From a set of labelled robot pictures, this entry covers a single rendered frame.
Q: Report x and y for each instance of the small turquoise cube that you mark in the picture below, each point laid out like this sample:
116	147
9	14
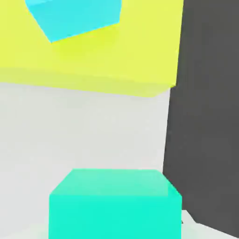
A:
115	214

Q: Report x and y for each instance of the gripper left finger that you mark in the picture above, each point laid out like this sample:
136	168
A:
31	234

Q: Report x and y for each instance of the small cyan cube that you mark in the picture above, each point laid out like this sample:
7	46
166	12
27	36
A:
78	18

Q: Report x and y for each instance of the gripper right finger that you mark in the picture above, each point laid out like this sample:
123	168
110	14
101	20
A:
198	231

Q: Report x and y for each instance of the large yellow box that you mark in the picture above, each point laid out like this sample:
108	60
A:
130	61

